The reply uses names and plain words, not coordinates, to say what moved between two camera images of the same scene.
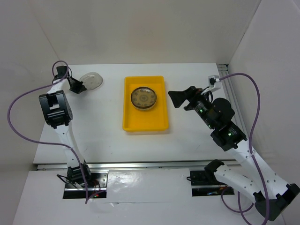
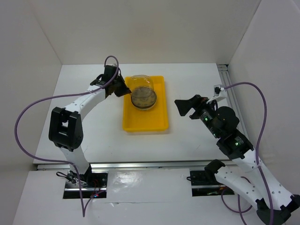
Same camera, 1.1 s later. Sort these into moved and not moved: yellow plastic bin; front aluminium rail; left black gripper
Moved: left black gripper
Not moved: yellow plastic bin; front aluminium rail
